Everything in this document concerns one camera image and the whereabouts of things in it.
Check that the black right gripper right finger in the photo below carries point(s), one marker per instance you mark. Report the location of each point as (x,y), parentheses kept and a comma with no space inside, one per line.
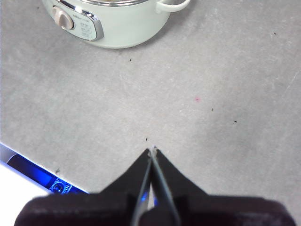
(211,212)

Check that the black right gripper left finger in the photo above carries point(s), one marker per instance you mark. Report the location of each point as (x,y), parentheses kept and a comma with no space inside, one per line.
(98,209)

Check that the sage green electric pot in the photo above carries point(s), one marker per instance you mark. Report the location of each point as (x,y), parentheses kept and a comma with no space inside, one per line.
(127,26)

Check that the black device with blue light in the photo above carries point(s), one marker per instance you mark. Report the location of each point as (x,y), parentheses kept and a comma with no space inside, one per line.
(35,171)

